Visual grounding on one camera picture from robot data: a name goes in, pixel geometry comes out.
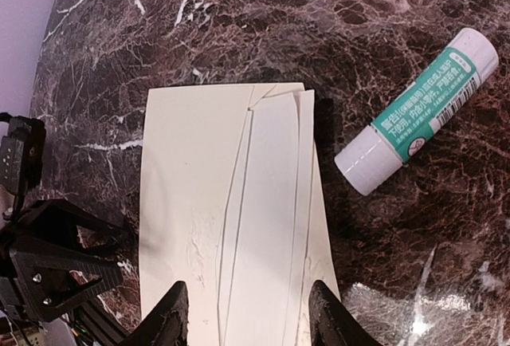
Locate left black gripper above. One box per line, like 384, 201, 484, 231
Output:
1, 199, 130, 321

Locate green white glue stick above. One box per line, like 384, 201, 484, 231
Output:
335, 28, 499, 196

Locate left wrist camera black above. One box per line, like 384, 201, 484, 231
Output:
1, 112, 46, 196

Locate cream paper envelope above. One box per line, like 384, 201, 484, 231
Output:
139, 83, 338, 345

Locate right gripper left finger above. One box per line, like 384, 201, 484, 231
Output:
119, 281, 189, 346

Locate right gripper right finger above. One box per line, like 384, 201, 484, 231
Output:
309, 281, 381, 346

